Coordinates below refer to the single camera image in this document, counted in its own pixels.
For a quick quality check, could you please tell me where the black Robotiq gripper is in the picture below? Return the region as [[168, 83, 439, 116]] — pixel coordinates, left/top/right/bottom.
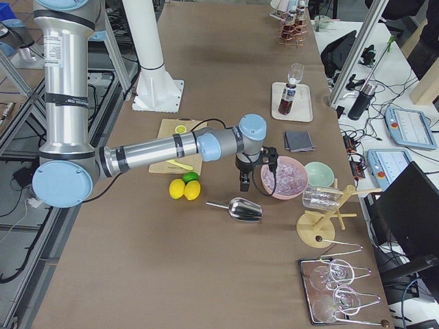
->
[[235, 153, 259, 192]]

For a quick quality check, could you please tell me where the tea bottle white cap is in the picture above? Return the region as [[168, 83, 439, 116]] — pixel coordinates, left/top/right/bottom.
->
[[278, 83, 297, 115]]

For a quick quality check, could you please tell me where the metal ice scoop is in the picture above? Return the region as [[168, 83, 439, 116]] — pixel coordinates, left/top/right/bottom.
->
[[206, 197, 263, 223]]

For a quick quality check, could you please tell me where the pink bowl with ice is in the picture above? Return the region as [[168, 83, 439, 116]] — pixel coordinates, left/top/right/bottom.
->
[[260, 156, 309, 200]]

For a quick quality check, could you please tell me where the yellow lemon right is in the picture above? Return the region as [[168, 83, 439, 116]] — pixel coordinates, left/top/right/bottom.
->
[[184, 180, 201, 201]]

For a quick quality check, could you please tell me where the yellow lemon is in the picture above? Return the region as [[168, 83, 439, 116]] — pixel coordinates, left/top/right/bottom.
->
[[184, 180, 201, 201], [169, 178, 186, 199]]

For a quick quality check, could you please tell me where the yellow plastic knife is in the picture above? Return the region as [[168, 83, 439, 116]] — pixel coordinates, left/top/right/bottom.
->
[[167, 160, 193, 171]]

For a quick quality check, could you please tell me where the green lime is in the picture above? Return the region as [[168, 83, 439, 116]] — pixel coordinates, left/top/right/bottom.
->
[[182, 171, 199, 184]]

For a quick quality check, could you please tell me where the grey folded cloth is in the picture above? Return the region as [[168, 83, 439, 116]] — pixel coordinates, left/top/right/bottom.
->
[[284, 131, 315, 153]]

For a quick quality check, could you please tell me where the yellow lemon left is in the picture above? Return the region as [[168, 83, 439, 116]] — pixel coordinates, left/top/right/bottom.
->
[[169, 178, 186, 199]]

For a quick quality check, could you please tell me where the mint green bowl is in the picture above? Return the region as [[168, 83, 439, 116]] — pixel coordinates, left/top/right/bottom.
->
[[305, 162, 335, 187]]

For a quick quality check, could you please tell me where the lemon half slice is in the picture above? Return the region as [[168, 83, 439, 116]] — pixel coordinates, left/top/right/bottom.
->
[[175, 125, 187, 134]]

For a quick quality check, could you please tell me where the clear glass mug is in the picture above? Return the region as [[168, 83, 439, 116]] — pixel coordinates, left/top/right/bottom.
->
[[302, 185, 342, 210]]

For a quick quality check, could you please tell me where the cream serving tray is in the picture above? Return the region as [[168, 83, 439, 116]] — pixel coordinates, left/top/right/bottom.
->
[[271, 82, 313, 123]]

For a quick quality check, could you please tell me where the wooden cup tree stand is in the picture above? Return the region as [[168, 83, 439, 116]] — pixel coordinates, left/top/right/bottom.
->
[[296, 185, 382, 249]]

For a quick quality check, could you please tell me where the bamboo cutting board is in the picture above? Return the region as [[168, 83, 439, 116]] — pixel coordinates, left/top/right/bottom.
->
[[149, 119, 202, 175]]

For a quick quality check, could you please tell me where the clear wine glass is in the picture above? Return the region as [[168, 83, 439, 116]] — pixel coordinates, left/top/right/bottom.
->
[[287, 63, 304, 85]]

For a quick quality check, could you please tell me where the upside-down wine glass upper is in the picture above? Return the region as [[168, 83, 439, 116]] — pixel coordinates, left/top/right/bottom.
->
[[310, 258, 372, 291]]

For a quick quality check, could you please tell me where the upside-down wine glass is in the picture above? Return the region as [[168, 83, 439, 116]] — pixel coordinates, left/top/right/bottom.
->
[[310, 258, 372, 291], [311, 286, 381, 326]]

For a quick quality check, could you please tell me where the black thermos bottle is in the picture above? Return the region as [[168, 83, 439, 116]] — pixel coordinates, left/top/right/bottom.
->
[[348, 82, 377, 121]]

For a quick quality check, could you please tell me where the teach pendant lower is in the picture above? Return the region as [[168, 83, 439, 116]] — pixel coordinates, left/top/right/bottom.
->
[[366, 149, 412, 191]]

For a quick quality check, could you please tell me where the teach pendant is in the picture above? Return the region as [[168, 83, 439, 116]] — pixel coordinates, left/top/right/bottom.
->
[[385, 107, 438, 150], [366, 149, 412, 191]]

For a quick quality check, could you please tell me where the black glass rack tray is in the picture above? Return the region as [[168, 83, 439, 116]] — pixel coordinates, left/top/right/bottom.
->
[[298, 257, 348, 327]]

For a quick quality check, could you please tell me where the upside-down wine glass lower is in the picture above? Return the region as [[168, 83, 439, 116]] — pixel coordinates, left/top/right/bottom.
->
[[311, 286, 381, 326]]

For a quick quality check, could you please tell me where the black computer monitor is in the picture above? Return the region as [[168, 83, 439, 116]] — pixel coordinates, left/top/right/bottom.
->
[[375, 161, 438, 291]]

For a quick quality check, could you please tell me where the teach pendant upper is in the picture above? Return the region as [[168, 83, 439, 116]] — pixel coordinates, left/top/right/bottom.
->
[[385, 107, 438, 150]]

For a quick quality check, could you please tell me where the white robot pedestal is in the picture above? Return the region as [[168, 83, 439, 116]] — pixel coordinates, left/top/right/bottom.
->
[[123, 0, 184, 113]]

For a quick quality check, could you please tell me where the copper wire bottle basket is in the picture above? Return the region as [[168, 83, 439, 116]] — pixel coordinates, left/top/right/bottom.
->
[[278, 19, 307, 47]]

